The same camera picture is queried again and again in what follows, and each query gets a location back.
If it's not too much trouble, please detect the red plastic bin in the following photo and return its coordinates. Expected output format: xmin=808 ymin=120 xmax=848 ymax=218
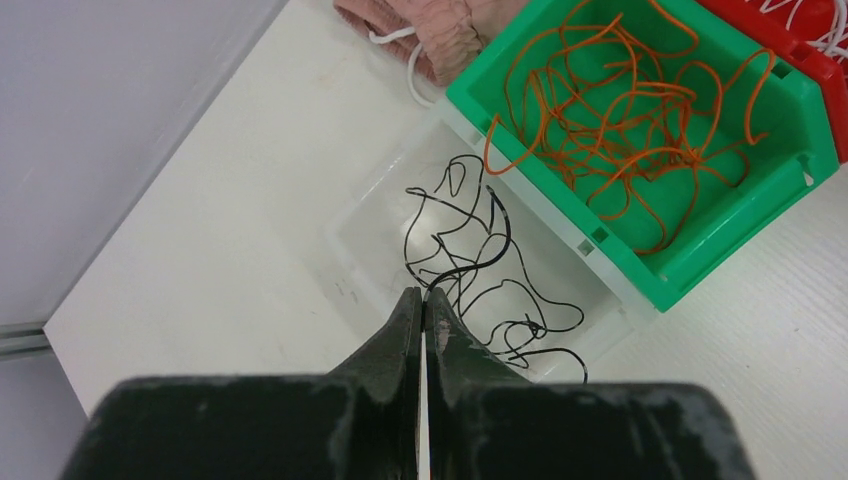
xmin=699 ymin=0 xmax=847 ymax=165

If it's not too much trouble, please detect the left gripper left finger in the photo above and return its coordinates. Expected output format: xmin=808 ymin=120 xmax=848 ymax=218
xmin=62 ymin=288 xmax=422 ymax=479

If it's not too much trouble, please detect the clear plastic bin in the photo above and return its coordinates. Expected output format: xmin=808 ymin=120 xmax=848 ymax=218
xmin=319 ymin=101 xmax=657 ymax=382

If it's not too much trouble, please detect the orange cable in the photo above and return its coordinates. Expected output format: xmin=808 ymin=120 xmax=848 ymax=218
xmin=482 ymin=0 xmax=778 ymax=258

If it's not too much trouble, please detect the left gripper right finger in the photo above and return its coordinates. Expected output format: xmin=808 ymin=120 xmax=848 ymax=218
xmin=423 ymin=289 xmax=755 ymax=479

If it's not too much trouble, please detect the pink cloth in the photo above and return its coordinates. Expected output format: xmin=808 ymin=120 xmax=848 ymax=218
xmin=333 ymin=0 xmax=528 ymax=107

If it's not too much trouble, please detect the green plastic bin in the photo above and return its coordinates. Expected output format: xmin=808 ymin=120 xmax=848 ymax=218
xmin=447 ymin=1 xmax=840 ymax=312

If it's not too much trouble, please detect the white cable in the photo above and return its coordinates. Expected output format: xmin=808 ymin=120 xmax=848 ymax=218
xmin=748 ymin=0 xmax=848 ymax=64

